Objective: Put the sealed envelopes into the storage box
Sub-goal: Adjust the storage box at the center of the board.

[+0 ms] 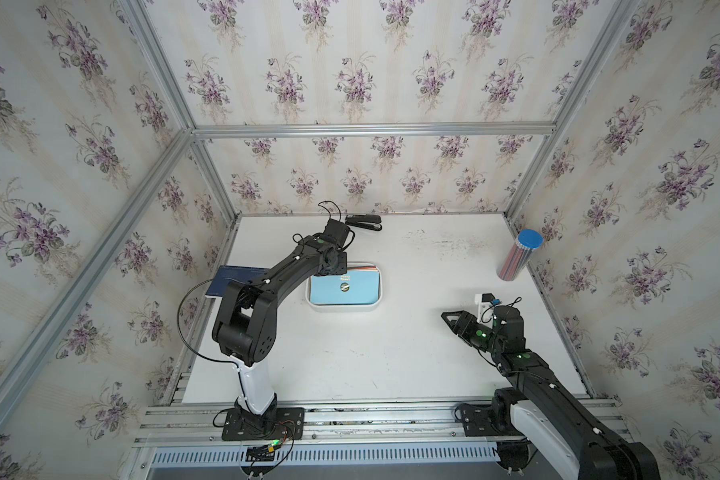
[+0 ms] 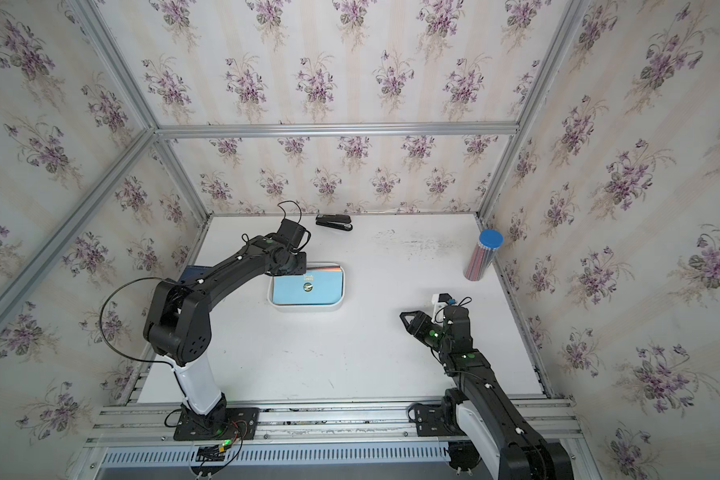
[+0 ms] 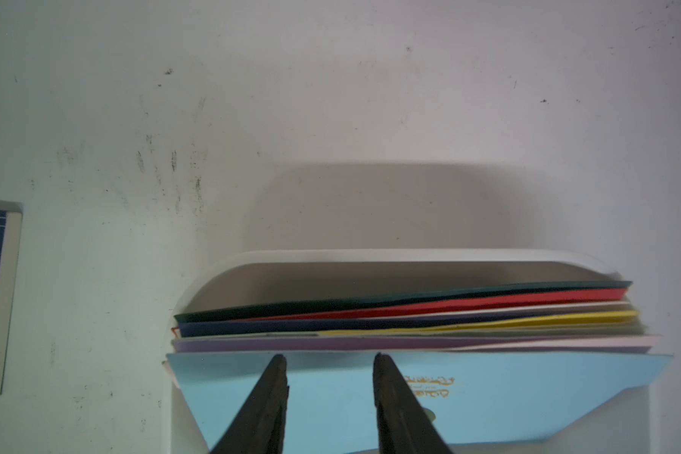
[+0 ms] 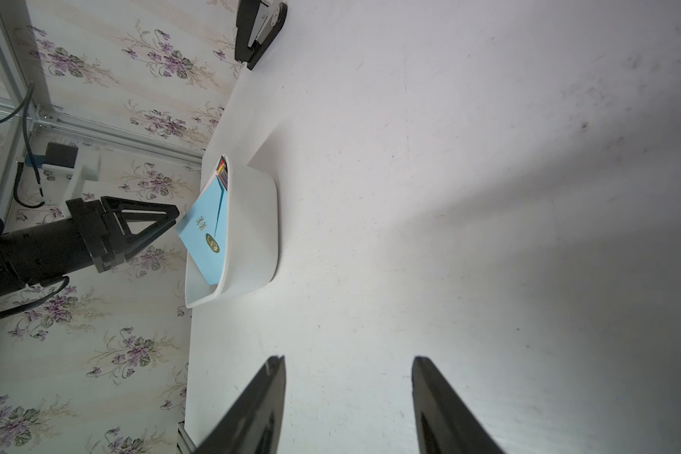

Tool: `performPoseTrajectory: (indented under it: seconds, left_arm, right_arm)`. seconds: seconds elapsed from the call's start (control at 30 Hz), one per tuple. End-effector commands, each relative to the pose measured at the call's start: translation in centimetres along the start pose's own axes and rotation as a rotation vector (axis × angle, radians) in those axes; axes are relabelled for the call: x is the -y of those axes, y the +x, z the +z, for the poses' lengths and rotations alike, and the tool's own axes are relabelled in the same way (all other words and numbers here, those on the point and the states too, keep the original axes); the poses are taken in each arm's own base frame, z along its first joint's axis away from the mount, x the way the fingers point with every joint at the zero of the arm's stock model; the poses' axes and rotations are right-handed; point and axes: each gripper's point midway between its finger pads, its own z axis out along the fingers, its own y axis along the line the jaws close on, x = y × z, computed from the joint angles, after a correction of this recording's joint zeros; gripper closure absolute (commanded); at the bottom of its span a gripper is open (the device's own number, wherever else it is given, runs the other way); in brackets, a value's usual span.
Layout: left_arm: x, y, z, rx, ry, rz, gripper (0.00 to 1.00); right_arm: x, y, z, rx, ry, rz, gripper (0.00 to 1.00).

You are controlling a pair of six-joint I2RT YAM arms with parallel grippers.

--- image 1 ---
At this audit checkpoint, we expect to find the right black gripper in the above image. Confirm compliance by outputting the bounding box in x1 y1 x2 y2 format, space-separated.
440 309 504 356

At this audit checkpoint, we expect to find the light blue envelope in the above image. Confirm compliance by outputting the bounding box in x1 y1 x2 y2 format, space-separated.
308 271 381 306

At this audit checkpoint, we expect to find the white rectangular storage tray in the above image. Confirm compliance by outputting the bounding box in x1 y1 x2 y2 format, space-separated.
305 262 383 313

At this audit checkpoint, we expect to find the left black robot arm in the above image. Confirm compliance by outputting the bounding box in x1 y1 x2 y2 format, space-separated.
211 219 355 417

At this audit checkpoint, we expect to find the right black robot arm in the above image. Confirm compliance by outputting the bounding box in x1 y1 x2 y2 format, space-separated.
441 304 660 479

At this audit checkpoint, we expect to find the black stapler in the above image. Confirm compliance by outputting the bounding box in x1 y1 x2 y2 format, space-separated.
344 214 383 232

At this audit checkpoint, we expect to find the blue-lidded pencil tube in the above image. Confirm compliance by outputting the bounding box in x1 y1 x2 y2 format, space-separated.
497 229 544 281

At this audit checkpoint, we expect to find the dark blue booklet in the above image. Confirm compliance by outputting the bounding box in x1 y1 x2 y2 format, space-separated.
205 265 267 298

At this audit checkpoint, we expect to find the small circuit board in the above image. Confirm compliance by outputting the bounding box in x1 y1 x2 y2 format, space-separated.
245 444 279 464

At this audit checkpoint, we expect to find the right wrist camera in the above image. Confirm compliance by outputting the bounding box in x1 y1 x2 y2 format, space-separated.
475 293 501 323

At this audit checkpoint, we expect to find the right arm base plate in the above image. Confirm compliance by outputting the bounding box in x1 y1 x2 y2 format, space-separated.
454 403 518 437

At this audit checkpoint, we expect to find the aluminium mounting rail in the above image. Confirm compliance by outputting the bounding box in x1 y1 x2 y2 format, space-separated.
118 400 506 479

